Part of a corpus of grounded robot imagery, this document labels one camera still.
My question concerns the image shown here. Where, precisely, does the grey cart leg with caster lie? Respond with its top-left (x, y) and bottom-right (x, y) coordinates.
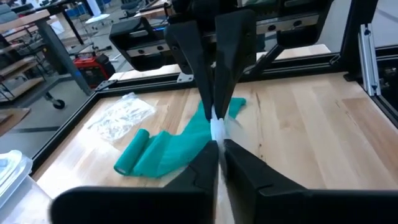
top-left (35, 18), bottom-right (94, 110)

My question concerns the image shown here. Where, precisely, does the crumpled clear plastic bag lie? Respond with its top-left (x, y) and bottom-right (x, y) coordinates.
top-left (85, 92), bottom-right (156, 142)

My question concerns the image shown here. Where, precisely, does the clear plastic storage box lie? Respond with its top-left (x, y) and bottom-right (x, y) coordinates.
top-left (0, 150), bottom-right (52, 224)

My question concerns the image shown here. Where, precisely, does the red and black crate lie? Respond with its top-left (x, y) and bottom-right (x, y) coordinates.
top-left (73, 52), bottom-right (116, 90)

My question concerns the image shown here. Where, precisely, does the teal elastic bandage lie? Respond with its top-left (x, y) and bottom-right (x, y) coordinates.
top-left (113, 97), bottom-right (247, 179)

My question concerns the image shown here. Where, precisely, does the brown wooden board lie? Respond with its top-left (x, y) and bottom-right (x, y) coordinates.
top-left (0, 107), bottom-right (31, 138)

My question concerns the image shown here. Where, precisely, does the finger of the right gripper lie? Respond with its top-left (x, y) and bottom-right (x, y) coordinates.
top-left (214, 9), bottom-right (257, 119)
top-left (164, 21), bottom-right (215, 121)

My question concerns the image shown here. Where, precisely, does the wooden cart top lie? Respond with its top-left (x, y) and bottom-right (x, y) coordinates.
top-left (0, 9), bottom-right (51, 34)

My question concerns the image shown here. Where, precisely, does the silver mounting plate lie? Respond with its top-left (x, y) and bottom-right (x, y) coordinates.
top-left (176, 73), bottom-right (194, 83)

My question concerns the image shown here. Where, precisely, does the small white table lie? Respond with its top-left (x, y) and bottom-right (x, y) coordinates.
top-left (85, 14), bottom-right (112, 25)

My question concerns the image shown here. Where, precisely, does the silver aluminium post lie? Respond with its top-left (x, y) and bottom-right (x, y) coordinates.
top-left (359, 23), bottom-right (382, 97)

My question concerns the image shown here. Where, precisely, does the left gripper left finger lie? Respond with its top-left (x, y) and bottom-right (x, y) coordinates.
top-left (49, 140), bottom-right (220, 224)

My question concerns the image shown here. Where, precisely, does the wooden shelf rack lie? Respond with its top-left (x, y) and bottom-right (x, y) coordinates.
top-left (0, 43), bottom-right (46, 103)

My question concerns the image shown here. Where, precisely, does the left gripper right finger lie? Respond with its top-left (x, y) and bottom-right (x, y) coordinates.
top-left (223, 139), bottom-right (398, 224)

